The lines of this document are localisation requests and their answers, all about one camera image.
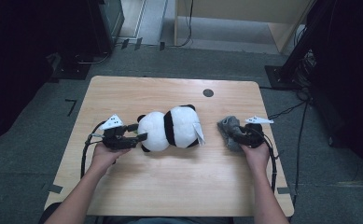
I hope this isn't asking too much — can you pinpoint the person's right hand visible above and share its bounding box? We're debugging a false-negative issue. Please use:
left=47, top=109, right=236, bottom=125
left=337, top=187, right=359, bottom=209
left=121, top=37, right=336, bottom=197
left=240, top=141, right=272, bottom=175

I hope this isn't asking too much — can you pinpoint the black cabinet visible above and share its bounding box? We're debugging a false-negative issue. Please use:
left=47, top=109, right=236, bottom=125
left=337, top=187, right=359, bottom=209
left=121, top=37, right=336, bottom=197
left=87, top=0, right=126, bottom=56

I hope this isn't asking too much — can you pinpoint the tangled cable bundle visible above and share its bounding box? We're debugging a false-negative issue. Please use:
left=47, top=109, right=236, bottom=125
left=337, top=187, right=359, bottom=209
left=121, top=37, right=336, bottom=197
left=294, top=49, right=318, bottom=102

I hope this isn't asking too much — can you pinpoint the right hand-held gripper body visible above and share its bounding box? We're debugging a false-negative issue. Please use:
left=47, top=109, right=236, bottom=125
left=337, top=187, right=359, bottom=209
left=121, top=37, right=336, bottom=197
left=238, top=115, right=275, bottom=149

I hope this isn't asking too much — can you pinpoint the grey cloth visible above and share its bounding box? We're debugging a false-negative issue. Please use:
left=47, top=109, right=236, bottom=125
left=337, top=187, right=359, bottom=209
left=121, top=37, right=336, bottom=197
left=216, top=115, right=247, bottom=153

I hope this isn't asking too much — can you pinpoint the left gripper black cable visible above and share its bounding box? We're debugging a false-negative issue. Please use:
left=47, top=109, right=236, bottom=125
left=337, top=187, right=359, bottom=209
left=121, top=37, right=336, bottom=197
left=80, top=120, right=107, bottom=180

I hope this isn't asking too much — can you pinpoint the black hanging cable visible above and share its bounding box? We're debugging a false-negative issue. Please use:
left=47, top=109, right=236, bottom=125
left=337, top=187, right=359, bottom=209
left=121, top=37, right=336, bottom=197
left=169, top=0, right=194, bottom=49

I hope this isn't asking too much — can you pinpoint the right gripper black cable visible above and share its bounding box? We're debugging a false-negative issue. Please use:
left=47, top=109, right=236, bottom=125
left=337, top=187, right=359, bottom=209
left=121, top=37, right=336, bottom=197
left=256, top=126, right=278, bottom=194

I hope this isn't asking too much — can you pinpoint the panda plush toy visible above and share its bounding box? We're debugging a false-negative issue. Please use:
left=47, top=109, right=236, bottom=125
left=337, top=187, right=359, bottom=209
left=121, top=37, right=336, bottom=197
left=136, top=104, right=207, bottom=153

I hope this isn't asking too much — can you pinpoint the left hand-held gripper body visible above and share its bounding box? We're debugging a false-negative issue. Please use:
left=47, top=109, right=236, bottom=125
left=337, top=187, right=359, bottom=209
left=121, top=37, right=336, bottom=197
left=98, top=113, right=139, bottom=152

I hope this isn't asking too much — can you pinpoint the light wooden cabinet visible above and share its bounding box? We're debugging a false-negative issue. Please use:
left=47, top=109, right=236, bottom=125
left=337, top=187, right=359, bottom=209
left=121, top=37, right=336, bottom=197
left=174, top=0, right=315, bottom=54

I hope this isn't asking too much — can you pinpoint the black floor tape corner mark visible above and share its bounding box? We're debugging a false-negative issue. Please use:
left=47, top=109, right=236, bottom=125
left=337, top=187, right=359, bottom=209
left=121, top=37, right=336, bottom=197
left=64, top=98, right=78, bottom=118

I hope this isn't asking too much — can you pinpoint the long black floor cable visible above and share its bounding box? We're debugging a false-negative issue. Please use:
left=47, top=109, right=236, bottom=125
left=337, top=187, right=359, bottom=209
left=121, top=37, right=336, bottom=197
left=293, top=102, right=310, bottom=206

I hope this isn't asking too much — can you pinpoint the dark curtain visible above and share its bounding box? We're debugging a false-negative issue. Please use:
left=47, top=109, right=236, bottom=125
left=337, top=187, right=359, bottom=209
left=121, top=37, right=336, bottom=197
left=0, top=0, right=91, bottom=147
left=306, top=0, right=363, bottom=188

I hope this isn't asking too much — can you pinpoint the black metal stand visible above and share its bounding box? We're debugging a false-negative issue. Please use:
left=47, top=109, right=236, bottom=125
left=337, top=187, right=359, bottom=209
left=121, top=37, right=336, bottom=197
left=264, top=0, right=329, bottom=91

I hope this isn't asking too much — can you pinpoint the person's left hand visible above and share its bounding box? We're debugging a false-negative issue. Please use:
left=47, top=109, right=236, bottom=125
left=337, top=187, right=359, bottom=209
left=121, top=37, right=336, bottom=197
left=90, top=142, right=133, bottom=175

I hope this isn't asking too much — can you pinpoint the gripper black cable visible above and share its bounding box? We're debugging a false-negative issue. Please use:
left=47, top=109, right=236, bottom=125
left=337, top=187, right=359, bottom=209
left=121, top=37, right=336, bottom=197
left=256, top=126, right=278, bottom=194
left=80, top=120, right=107, bottom=180

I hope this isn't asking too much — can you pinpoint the black floor base plate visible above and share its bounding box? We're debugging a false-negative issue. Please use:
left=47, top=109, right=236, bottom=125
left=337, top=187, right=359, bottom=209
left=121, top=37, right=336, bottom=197
left=49, top=51, right=92, bottom=81

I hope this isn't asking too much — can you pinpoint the short black floor cable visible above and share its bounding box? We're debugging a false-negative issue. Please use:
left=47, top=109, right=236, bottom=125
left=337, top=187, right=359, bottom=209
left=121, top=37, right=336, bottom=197
left=267, top=100, right=309, bottom=121

